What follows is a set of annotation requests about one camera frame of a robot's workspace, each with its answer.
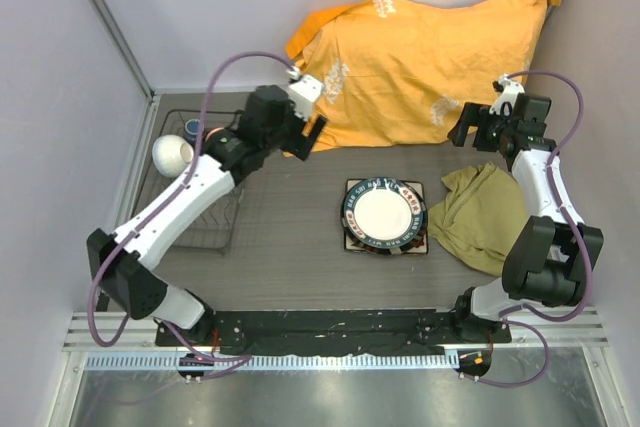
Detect orange cup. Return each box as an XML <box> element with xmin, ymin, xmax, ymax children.
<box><xmin>205</xmin><ymin>127</ymin><xmax>225</xmax><ymax>141</ymax></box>

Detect blue cup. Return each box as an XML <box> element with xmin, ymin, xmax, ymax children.
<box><xmin>183</xmin><ymin>119</ymin><xmax>201</xmax><ymax>146</ymax></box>

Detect white ribbed bowl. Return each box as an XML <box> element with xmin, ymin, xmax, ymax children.
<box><xmin>152</xmin><ymin>134</ymin><xmax>194</xmax><ymax>178</ymax></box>

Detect white round plate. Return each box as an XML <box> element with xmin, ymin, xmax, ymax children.
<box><xmin>342</xmin><ymin>175</ymin><xmax>427</xmax><ymax>251</ymax></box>

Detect square floral plate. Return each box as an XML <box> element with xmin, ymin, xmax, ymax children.
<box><xmin>342</xmin><ymin>178</ymin><xmax>430</xmax><ymax>255</ymax></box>

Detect black rimmed round plate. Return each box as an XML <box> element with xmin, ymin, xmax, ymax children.
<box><xmin>340</xmin><ymin>191</ymin><xmax>430</xmax><ymax>257</ymax></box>

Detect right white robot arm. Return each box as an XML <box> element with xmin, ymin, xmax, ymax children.
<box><xmin>448</xmin><ymin>93</ymin><xmax>604</xmax><ymax>342</ymax></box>

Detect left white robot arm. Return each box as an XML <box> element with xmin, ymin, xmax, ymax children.
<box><xmin>87</xmin><ymin>75</ymin><xmax>327</xmax><ymax>346</ymax></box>

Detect orange pillowcase cloth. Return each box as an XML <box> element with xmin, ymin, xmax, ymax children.
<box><xmin>285</xmin><ymin>0</ymin><xmax>561</xmax><ymax>151</ymax></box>

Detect olive green cloth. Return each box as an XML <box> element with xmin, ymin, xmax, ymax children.
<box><xmin>428</xmin><ymin>162</ymin><xmax>529</xmax><ymax>277</ymax></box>

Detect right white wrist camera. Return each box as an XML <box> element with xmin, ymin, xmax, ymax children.
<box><xmin>489</xmin><ymin>74</ymin><xmax>525</xmax><ymax>117</ymax></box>

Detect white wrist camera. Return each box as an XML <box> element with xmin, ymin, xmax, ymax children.
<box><xmin>286</xmin><ymin>66</ymin><xmax>324</xmax><ymax>122</ymax></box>
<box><xmin>489</xmin><ymin>74</ymin><xmax>525</xmax><ymax>117</ymax></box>

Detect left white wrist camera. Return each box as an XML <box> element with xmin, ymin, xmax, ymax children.
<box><xmin>286</xmin><ymin>66</ymin><xmax>324</xmax><ymax>122</ymax></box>

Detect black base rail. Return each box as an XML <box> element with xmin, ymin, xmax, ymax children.
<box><xmin>181</xmin><ymin>309</ymin><xmax>512</xmax><ymax>357</ymax></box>

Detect white cable duct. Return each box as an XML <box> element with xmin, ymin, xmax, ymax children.
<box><xmin>84</xmin><ymin>350</ymin><xmax>459</xmax><ymax>371</ymax></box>

